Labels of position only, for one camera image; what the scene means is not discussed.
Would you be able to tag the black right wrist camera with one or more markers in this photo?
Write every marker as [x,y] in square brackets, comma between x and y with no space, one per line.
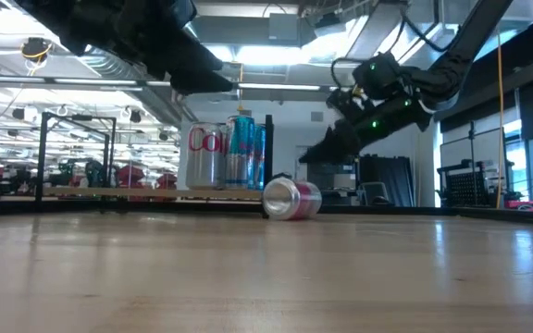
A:
[380,76]

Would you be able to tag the light wooden shelf board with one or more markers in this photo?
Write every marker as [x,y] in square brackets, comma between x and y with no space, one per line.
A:
[132,193]

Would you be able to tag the black metal shelf frame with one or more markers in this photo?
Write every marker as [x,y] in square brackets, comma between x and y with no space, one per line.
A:
[40,157]

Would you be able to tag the black partition panel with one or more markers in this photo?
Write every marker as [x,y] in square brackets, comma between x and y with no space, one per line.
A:
[400,178]

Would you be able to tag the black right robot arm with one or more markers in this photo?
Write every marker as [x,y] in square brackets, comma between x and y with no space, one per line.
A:
[470,41]

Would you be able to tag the silver Diet Coke can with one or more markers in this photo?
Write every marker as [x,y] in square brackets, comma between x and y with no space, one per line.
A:
[204,166]

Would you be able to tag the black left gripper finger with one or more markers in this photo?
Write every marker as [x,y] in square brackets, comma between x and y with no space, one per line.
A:
[202,84]
[197,55]

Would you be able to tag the grey office chair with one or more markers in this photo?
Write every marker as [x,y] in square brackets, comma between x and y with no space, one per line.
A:
[373,192]

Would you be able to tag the silver raspberry lime can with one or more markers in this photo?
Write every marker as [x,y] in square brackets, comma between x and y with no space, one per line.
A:
[294,201]

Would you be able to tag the black pegboard cart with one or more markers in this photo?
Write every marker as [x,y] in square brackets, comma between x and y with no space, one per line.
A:
[470,187]

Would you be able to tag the red tray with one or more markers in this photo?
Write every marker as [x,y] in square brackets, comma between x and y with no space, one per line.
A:
[525,204]

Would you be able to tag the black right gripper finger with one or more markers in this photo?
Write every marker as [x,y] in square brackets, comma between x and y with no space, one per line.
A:
[326,155]
[343,136]

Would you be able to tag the red fabric cover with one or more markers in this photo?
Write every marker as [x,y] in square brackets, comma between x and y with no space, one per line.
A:
[167,180]
[130,176]

